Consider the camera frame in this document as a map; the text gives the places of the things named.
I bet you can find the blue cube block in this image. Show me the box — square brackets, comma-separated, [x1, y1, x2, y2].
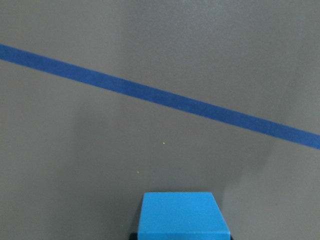
[137, 192, 231, 240]

